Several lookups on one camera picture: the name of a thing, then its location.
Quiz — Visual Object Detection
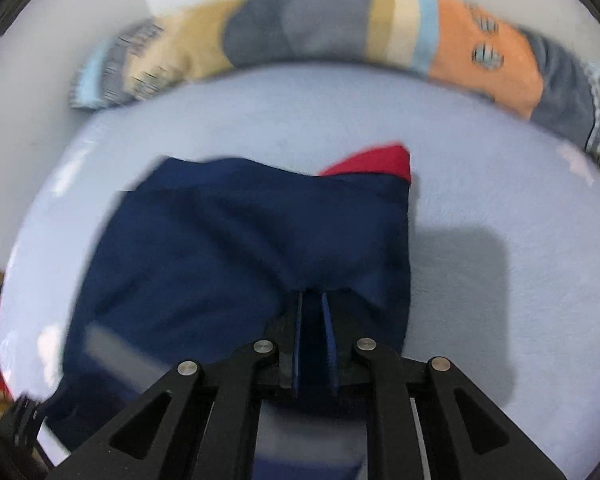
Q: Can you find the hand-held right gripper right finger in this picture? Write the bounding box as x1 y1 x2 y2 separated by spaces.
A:
321 292 568 480

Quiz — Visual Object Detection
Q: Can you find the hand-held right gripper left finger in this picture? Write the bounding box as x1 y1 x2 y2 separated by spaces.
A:
45 292 305 480

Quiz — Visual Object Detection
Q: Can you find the navy garment with red collar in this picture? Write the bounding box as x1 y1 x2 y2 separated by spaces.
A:
42 144 416 480

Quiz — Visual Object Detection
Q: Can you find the light blue bed sheet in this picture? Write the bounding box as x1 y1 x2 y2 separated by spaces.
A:
0 62 600 480

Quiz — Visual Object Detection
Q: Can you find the patchwork printed quilt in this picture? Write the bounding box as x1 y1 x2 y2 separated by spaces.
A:
69 0 600 183

